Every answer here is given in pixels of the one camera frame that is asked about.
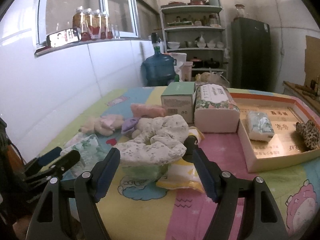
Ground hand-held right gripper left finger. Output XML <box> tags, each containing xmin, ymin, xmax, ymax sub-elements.
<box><xmin>29</xmin><ymin>147</ymin><xmax>121</xmax><ymax>240</ymax></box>

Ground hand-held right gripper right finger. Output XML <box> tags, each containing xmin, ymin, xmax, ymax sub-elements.
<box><xmin>191</xmin><ymin>147</ymin><xmax>288</xmax><ymax>240</ymax></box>

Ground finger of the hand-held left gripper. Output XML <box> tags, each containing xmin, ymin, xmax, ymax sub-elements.
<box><xmin>24</xmin><ymin>146</ymin><xmax>63</xmax><ymax>178</ymax></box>
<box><xmin>25</xmin><ymin>150</ymin><xmax>81</xmax><ymax>189</ymax></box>

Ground green leaf-printed tissue packet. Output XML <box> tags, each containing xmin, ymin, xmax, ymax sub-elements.
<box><xmin>60</xmin><ymin>142</ymin><xmax>110</xmax><ymax>180</ymax></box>
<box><xmin>64</xmin><ymin>132</ymin><xmax>99</xmax><ymax>153</ymax></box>

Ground white floral cloth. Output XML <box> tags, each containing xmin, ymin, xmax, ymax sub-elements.
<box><xmin>114</xmin><ymin>114</ymin><xmax>189</xmax><ymax>166</ymax></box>

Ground beige teddy bear purple bow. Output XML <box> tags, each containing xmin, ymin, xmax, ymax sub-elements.
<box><xmin>121</xmin><ymin>117</ymin><xmax>150</xmax><ymax>138</ymax></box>

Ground white teal-printed tissue pack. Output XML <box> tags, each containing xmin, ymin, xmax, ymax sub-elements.
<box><xmin>245</xmin><ymin>110</ymin><xmax>275</xmax><ymax>140</ymax></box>

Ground orange-edged cardboard tray box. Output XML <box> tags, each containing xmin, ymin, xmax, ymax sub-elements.
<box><xmin>229</xmin><ymin>92</ymin><xmax>320</xmax><ymax>173</ymax></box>

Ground pink towel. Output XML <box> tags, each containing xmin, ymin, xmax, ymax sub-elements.
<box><xmin>130</xmin><ymin>103</ymin><xmax>167</xmax><ymax>118</ymax></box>

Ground mint green soft packet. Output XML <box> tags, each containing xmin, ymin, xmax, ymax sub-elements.
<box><xmin>121</xmin><ymin>161</ymin><xmax>173</xmax><ymax>183</ymax></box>

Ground yellow white snack packet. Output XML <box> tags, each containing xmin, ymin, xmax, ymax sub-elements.
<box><xmin>156</xmin><ymin>126</ymin><xmax>207</xmax><ymax>193</ymax></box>

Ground black object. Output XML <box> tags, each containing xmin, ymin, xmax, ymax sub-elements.
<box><xmin>184</xmin><ymin>135</ymin><xmax>201</xmax><ymax>163</ymax></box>

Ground beige teddy bear pink bow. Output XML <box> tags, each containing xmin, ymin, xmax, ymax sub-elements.
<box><xmin>79</xmin><ymin>114</ymin><xmax>125</xmax><ymax>136</ymax></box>

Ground large floral tissue pack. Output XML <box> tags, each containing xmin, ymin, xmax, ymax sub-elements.
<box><xmin>194</xmin><ymin>84</ymin><xmax>240</xmax><ymax>133</ymax></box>

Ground pastel cartoon printed blanket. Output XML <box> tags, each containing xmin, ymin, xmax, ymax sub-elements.
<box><xmin>37</xmin><ymin>87</ymin><xmax>320</xmax><ymax>240</ymax></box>

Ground pale green carton box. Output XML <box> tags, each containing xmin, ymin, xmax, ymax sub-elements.
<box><xmin>161</xmin><ymin>82</ymin><xmax>196</xmax><ymax>124</ymax></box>

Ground clear plastic food bag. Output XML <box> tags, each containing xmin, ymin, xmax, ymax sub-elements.
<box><xmin>195</xmin><ymin>71</ymin><xmax>229</xmax><ymax>86</ymax></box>

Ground pale plastic container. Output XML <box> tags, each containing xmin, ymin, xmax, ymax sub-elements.
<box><xmin>184</xmin><ymin>62</ymin><xmax>193</xmax><ymax>82</ymax></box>

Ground white printed sack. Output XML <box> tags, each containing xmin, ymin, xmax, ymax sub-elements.
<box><xmin>169</xmin><ymin>52</ymin><xmax>188</xmax><ymax>82</ymax></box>

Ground blue water jug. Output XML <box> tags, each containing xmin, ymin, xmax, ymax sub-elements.
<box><xmin>141</xmin><ymin>45</ymin><xmax>175</xmax><ymax>87</ymax></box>

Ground smartphone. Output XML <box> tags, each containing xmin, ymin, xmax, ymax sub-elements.
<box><xmin>46</xmin><ymin>28</ymin><xmax>82</xmax><ymax>48</ymax></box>

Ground dark green refrigerator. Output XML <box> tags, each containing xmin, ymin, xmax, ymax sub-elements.
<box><xmin>231</xmin><ymin>17</ymin><xmax>272</xmax><ymax>90</ymax></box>

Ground amber liquid bottle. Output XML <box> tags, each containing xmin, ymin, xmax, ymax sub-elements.
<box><xmin>100</xmin><ymin>12</ymin><xmax>113</xmax><ymax>39</ymax></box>
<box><xmin>92</xmin><ymin>9</ymin><xmax>102</xmax><ymax>40</ymax></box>
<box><xmin>73</xmin><ymin>6</ymin><xmax>85</xmax><ymax>42</ymax></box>
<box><xmin>82</xmin><ymin>8</ymin><xmax>94</xmax><ymax>40</ymax></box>

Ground black water jug pump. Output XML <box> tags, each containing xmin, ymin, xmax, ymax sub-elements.
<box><xmin>151</xmin><ymin>32</ymin><xmax>162</xmax><ymax>47</ymax></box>

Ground white kitchen shelf rack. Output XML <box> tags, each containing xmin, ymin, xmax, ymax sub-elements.
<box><xmin>160</xmin><ymin>5</ymin><xmax>229</xmax><ymax>80</ymax></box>

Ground white framed window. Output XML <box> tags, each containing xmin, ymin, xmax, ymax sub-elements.
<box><xmin>34</xmin><ymin>0</ymin><xmax>139</xmax><ymax>53</ymax></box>

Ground brown cardboard sheet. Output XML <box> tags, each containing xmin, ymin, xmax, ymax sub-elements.
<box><xmin>304</xmin><ymin>35</ymin><xmax>320</xmax><ymax>90</ymax></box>

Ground glass jar with lid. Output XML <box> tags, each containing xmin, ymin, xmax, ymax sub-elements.
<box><xmin>234</xmin><ymin>4</ymin><xmax>247</xmax><ymax>22</ymax></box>

